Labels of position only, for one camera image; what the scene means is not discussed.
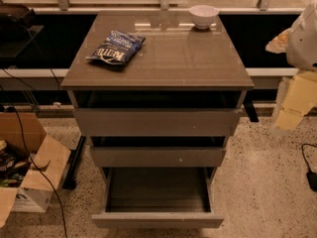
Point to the grey drawer cabinet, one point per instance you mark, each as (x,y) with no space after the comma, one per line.
(178,67)

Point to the white bowl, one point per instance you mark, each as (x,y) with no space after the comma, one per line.
(203,16)

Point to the grey middle drawer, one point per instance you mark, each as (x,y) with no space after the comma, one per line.
(180,152)

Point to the blue Kettle chips bag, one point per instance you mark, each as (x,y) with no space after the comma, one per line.
(118,48)

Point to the black table leg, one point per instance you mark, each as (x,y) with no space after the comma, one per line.
(251,111)
(73,160)

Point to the grey top drawer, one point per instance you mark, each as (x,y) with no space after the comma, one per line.
(188,123)

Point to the grey bottom drawer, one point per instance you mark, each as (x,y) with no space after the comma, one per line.
(157,198)

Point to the dark equipment on left shelf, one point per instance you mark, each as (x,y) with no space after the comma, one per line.
(17,29)

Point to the black table leg left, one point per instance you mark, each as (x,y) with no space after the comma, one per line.
(73,160)

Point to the snack items in box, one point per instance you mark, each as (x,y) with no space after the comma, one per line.
(12,169)

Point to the black table leg right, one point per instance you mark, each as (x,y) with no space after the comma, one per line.
(251,111)

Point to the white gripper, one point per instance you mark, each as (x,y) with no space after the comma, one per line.
(303,44)

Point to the black power adapter with cable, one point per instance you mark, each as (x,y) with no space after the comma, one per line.
(311,176)

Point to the grey drawer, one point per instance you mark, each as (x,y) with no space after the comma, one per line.
(188,123)
(157,198)
(180,152)

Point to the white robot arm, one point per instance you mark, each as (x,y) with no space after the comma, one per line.
(298,95)

